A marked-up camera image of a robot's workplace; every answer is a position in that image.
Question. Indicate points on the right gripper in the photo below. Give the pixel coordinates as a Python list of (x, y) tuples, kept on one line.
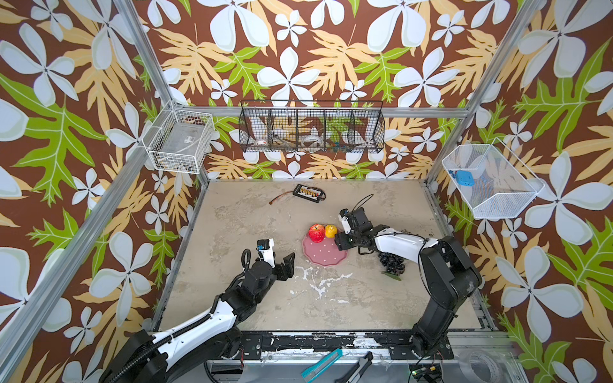
[(340, 238)]

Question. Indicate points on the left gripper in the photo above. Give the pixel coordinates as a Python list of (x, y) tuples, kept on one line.
[(287, 266)]

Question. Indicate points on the yellow lemon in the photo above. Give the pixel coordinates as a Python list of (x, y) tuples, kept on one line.
[(331, 231)]

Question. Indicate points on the pink polka dot plate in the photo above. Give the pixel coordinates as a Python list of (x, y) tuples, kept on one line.
[(325, 253)]

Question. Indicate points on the red apple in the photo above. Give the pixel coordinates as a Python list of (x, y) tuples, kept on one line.
[(317, 233)]

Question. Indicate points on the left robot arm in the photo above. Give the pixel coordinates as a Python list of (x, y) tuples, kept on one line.
[(160, 356)]

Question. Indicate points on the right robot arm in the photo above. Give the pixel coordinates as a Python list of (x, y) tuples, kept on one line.
[(448, 273)]

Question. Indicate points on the black grape bunch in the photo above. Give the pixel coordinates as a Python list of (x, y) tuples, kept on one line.
[(393, 265)]

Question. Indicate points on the teal utility knife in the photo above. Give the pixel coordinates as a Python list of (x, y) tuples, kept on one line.
[(313, 372)]

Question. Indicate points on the black tool front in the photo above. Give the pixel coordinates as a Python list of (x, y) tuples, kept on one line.
[(357, 371)]

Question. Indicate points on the blue object in basket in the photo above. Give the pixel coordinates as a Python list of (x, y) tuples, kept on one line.
[(464, 178)]

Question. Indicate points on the white mesh basket right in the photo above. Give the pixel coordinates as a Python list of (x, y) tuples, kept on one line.
[(504, 185)]

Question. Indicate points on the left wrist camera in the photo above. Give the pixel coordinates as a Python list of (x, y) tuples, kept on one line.
[(265, 249)]

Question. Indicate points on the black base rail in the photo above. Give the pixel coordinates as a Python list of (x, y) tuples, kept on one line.
[(397, 342)]

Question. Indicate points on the black wire basket rear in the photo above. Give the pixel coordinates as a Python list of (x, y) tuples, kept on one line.
[(323, 126)]

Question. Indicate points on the white wire basket left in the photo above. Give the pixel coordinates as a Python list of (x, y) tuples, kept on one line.
[(178, 139)]

